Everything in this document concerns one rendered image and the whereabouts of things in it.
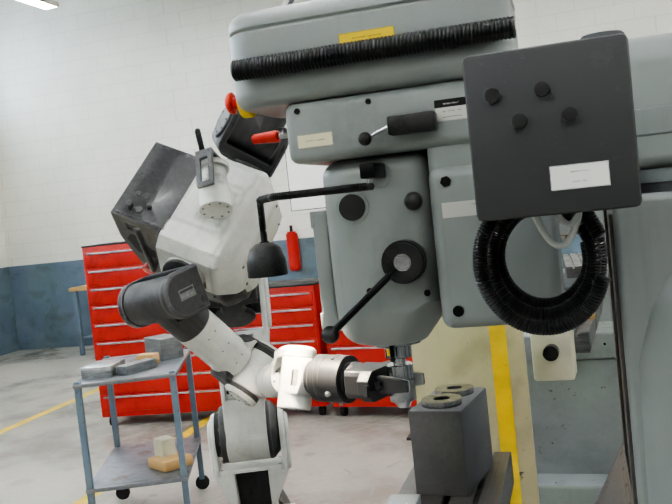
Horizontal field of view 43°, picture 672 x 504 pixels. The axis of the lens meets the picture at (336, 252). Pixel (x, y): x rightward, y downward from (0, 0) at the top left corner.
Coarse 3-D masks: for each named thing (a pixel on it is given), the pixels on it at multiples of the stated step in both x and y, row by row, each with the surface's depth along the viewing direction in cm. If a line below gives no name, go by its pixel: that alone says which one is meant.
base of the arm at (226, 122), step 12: (228, 120) 187; (216, 132) 190; (228, 132) 187; (216, 144) 190; (228, 144) 189; (288, 144) 193; (228, 156) 189; (240, 156) 189; (252, 156) 191; (276, 156) 192; (264, 168) 192
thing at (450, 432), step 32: (448, 384) 203; (416, 416) 186; (448, 416) 183; (480, 416) 196; (416, 448) 187; (448, 448) 184; (480, 448) 194; (416, 480) 188; (448, 480) 185; (480, 480) 192
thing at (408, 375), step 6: (390, 372) 150; (396, 372) 149; (402, 372) 149; (408, 372) 149; (402, 378) 149; (408, 378) 149; (414, 378) 151; (414, 384) 150; (414, 390) 150; (390, 396) 151; (396, 396) 150; (402, 396) 149; (408, 396) 149; (414, 396) 150; (396, 402) 150; (402, 402) 149
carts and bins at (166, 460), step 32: (160, 352) 461; (96, 384) 417; (192, 384) 497; (192, 416) 498; (128, 448) 490; (160, 448) 445; (192, 448) 475; (96, 480) 434; (128, 480) 428; (160, 480) 422
